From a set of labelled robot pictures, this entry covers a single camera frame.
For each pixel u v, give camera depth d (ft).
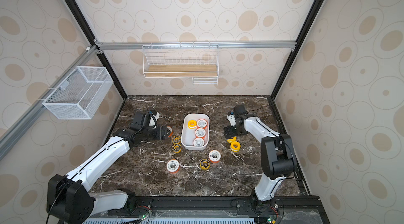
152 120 2.17
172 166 2.81
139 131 1.85
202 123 3.38
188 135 3.24
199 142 3.10
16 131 1.72
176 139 3.17
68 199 1.28
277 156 1.55
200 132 3.23
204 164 2.83
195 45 3.02
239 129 2.61
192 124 3.36
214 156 2.94
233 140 3.13
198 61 3.28
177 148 3.03
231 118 2.87
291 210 2.41
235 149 3.01
